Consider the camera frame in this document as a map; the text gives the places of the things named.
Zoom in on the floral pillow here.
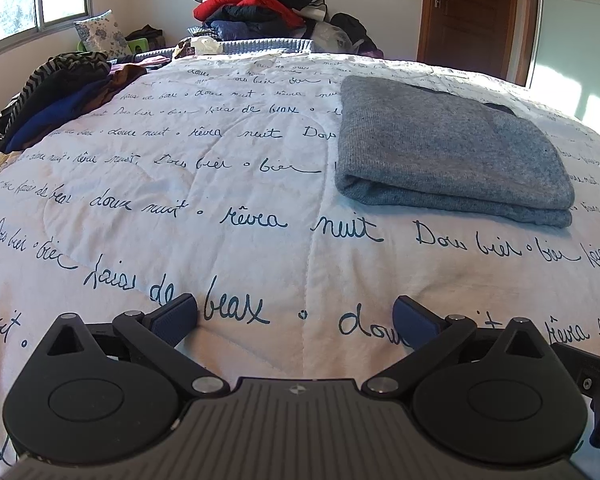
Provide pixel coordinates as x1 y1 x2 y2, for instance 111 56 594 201
73 9 132 62

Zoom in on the brown wooden door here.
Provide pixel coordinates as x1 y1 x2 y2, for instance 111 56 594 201
416 0 542 87

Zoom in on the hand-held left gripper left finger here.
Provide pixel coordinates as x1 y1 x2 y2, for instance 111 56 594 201
45 293 231 402

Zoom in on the pale wardrobe with floral trim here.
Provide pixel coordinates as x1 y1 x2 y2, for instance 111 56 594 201
527 0 600 150

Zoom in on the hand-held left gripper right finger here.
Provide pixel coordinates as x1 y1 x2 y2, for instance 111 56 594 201
362 295 556 402

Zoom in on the grey sweater with navy sleeves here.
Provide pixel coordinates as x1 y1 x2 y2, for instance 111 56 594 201
333 75 577 229

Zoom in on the white crumpled cloth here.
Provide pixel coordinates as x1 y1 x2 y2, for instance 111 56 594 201
174 35 224 59

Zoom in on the sliding window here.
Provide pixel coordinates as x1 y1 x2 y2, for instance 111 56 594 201
0 0 94 64

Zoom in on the green plastic chair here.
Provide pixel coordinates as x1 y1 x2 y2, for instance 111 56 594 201
77 37 150 57

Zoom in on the clothes pile with red jacket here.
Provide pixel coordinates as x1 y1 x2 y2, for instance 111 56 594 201
192 0 384 57

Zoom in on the white script-printed blanket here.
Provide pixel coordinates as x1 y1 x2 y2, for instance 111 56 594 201
0 52 600 472

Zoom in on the dark bag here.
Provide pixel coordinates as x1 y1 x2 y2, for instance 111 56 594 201
130 24 168 52

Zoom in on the clothes pile with striped garment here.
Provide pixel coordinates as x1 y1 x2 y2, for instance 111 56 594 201
0 51 172 167

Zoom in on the light blue knitted blanket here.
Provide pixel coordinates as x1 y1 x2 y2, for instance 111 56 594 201
139 38 317 59

